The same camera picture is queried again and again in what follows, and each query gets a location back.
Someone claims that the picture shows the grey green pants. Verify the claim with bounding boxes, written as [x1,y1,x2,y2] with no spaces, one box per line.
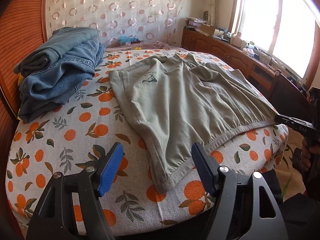
[108,54,277,193]

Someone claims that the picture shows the person right hand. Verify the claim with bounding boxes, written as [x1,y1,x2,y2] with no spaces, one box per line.
[300,138,311,171]

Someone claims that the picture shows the orange print bed sheet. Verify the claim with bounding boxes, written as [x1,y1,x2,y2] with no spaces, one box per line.
[5,48,290,236]

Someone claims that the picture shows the long wooden sideboard cabinet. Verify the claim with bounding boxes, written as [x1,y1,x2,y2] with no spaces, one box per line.
[181,28,277,99]

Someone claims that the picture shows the white plastic jug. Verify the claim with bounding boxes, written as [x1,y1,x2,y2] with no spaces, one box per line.
[230,31,242,48]

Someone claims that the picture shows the folded blue jeans stack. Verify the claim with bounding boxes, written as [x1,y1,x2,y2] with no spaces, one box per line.
[14,27,105,123]

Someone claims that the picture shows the cardboard box on cabinet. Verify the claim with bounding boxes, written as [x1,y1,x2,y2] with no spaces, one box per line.
[200,24,224,36]

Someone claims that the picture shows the stack of papers on cabinet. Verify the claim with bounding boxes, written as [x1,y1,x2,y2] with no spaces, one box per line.
[185,17,207,29]

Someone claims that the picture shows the blue item on box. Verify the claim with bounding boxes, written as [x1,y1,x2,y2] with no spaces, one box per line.
[118,35,141,46]

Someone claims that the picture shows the wooden slatted headboard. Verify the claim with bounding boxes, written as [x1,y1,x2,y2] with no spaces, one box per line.
[0,0,49,120]

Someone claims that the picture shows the circle pattern sheer curtain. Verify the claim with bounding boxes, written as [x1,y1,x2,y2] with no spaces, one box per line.
[46,0,184,47]

